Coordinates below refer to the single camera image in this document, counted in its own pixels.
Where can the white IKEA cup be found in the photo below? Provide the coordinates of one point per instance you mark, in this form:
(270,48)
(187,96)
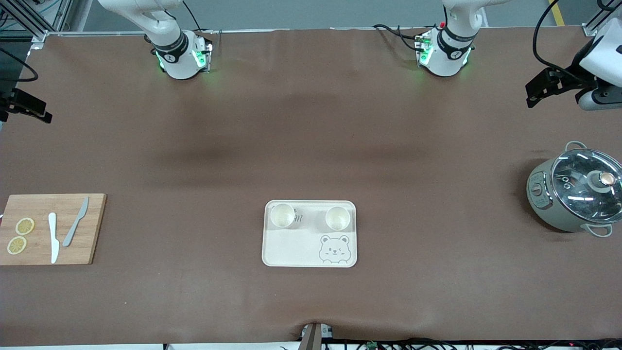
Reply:
(282,215)
(337,218)

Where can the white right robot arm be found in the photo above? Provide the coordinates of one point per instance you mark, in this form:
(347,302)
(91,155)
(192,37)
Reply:
(177,61)

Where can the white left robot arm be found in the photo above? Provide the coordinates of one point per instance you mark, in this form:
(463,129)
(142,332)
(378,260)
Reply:
(444,61)

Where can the bamboo cutting board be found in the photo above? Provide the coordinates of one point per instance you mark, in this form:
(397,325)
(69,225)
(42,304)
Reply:
(41,204)

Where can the glass pot lid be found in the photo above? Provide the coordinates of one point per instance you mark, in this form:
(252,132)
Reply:
(583,187)

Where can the grey-green electric pot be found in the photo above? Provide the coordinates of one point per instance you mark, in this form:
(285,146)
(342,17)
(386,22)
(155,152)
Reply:
(539,197)

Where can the lemon slice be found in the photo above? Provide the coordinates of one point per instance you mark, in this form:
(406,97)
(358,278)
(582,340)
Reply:
(17,245)
(25,226)

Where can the grey plastic knife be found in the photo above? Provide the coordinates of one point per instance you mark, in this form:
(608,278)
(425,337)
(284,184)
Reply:
(74,227)

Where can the white plastic knife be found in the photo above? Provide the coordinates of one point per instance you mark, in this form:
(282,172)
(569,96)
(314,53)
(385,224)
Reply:
(53,238)

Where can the brown table cover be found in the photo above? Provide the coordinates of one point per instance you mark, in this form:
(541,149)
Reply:
(311,146)

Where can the cream bear print tray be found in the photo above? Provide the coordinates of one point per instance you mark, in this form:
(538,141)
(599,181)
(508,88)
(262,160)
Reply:
(291,245)

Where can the aluminium frame profile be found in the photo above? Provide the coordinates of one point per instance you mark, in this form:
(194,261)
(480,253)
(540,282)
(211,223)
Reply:
(600,22)
(29,22)

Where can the camera mount post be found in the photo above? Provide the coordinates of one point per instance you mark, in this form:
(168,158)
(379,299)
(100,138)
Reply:
(311,338)

